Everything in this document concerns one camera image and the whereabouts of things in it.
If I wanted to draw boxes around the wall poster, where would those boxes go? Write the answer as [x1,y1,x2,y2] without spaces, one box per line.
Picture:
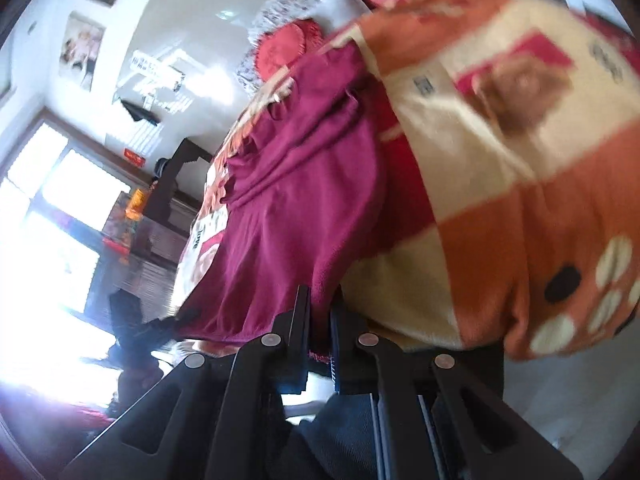
[59,12,107,92]

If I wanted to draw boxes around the maroon knit sweater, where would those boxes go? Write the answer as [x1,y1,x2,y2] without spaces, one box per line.
[172,42,426,366]

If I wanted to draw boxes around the orange red printed blanket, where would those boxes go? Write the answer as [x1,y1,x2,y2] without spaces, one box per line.
[172,0,640,361]

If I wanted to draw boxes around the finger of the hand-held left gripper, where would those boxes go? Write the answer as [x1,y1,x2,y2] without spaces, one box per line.
[150,309,201,343]

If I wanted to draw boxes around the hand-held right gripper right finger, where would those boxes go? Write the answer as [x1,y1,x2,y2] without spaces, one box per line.
[327,285,583,480]

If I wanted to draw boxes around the white pillow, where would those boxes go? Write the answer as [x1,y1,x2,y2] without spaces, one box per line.
[320,0,373,41]

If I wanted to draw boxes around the dark hanging cloth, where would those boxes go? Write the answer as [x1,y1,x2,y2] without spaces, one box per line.
[120,100,161,126]

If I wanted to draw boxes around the orange basket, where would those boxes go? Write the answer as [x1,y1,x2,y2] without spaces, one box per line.
[124,187,148,221]

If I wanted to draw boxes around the eye chart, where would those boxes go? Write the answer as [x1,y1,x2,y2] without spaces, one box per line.
[127,50,186,93]

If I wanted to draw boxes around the dark wooden table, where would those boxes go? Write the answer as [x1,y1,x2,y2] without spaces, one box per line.
[100,137,213,321]

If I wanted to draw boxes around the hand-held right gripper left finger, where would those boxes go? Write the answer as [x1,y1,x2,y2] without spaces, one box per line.
[60,285,313,480]

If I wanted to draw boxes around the person's dark pants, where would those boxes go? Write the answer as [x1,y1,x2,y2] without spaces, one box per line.
[270,390,386,480]

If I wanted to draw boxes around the window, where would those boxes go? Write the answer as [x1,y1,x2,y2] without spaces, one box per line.
[0,110,131,411]

